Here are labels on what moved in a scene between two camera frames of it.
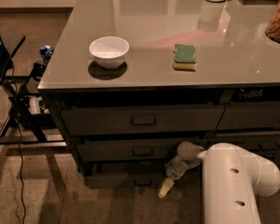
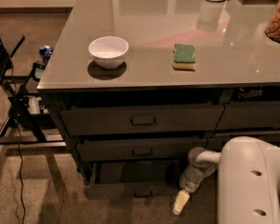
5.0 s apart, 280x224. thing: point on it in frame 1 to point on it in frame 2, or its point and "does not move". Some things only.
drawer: [97, 119] does not move
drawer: [262, 143] does not move
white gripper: [174, 170] to [189, 181]
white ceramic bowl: [109, 51] does not move
